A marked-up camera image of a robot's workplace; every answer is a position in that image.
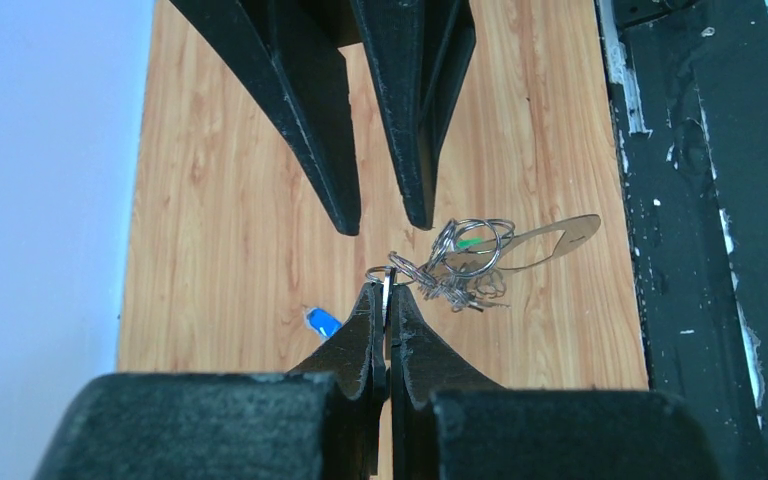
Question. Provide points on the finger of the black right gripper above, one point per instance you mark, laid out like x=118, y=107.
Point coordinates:
x=299, y=79
x=418, y=53

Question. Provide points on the silver keyring bunch with keys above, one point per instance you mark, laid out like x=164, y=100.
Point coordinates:
x=471, y=260

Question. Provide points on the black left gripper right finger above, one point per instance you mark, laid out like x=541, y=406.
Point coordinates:
x=450, y=421

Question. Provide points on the silver key with blue tag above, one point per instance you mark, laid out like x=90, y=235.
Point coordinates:
x=320, y=321

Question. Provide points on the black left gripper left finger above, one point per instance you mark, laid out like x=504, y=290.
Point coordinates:
x=318, y=420

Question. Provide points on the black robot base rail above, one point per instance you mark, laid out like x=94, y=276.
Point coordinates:
x=688, y=89

